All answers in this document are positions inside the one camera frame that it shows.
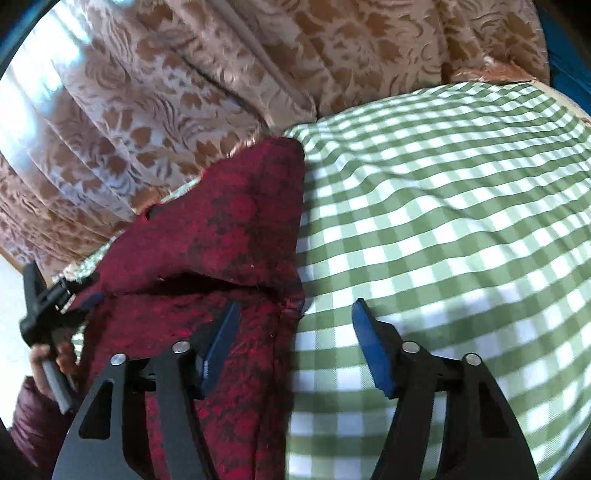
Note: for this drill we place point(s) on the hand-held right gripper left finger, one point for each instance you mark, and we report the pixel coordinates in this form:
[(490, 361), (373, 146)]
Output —
[(220, 344)]

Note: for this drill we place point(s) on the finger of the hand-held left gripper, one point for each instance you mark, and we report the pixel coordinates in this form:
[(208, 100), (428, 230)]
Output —
[(76, 284), (90, 302)]

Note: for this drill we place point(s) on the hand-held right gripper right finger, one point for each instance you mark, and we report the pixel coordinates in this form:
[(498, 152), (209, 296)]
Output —
[(369, 346)]

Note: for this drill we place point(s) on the dark red patterned garment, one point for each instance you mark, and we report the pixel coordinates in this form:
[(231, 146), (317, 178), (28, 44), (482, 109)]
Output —
[(231, 207)]

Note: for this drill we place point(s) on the person's left forearm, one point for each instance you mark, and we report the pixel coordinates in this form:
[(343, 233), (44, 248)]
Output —
[(34, 424)]

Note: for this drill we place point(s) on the person's left hand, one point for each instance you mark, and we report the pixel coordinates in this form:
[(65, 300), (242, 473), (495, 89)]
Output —
[(38, 357)]

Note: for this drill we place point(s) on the green checked bed sheet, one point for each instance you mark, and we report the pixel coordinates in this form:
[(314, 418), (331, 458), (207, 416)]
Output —
[(438, 207)]

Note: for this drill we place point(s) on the brown floral curtain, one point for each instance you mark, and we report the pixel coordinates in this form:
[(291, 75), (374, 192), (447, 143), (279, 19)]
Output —
[(138, 115)]

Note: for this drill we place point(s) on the beige mattress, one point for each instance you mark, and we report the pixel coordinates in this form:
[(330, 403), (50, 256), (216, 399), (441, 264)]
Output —
[(570, 104)]

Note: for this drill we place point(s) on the blue panel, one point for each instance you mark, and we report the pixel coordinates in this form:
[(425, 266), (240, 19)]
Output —
[(565, 60)]

